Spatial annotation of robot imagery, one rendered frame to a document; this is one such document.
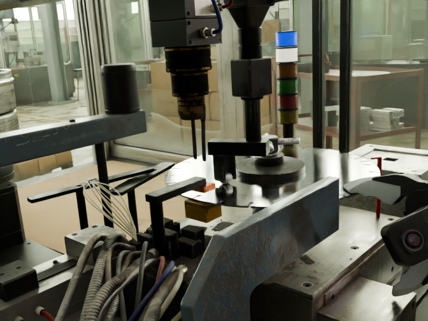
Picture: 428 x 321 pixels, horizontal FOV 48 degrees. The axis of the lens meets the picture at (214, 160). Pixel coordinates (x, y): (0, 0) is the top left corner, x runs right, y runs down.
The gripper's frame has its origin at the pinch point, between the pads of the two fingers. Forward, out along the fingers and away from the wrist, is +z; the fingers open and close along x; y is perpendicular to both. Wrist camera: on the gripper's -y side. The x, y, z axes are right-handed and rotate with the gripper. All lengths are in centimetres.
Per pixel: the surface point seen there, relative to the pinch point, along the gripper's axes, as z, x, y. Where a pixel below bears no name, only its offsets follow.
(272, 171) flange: 8.3, 13.8, -2.3
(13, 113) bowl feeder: 63, 54, -20
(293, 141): 6.9, 17.3, 2.9
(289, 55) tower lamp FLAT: 17.6, 37.9, 22.8
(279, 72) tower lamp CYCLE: 20.9, 35.9, 21.8
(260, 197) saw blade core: 4.7, 10.2, -9.4
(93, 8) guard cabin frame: 88, 101, 23
